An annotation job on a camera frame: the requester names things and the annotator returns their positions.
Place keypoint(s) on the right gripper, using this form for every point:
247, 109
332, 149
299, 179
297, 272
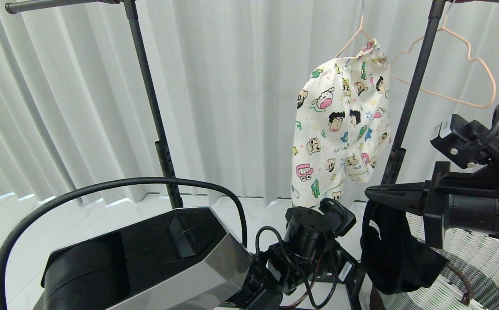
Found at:
469, 211

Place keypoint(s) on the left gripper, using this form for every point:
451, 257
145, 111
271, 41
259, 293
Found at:
318, 275

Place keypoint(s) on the black garment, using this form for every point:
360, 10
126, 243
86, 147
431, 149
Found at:
395, 258

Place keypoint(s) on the cream printed garment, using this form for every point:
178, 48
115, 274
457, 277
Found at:
339, 129

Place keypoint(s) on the pink clothes hanger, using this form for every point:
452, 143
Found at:
361, 23
456, 36

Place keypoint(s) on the white laundry basket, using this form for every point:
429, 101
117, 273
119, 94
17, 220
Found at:
481, 267

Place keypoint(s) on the black clothes rack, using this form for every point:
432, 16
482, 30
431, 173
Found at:
146, 77

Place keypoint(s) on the white curtain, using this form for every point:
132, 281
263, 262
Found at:
232, 107

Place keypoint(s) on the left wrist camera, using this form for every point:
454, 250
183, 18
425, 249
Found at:
339, 215

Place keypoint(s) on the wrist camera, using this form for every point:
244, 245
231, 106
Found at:
339, 215
469, 142

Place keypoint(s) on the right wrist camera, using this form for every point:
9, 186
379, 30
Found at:
469, 142

